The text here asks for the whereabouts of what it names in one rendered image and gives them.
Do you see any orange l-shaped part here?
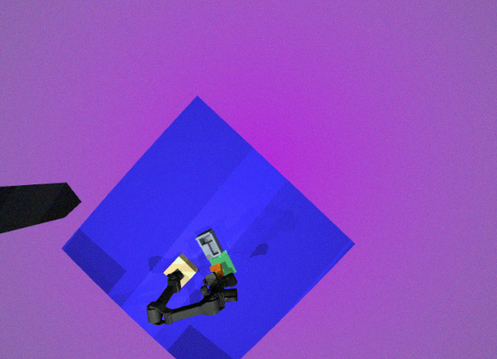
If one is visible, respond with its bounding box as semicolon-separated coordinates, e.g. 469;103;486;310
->
210;263;223;279

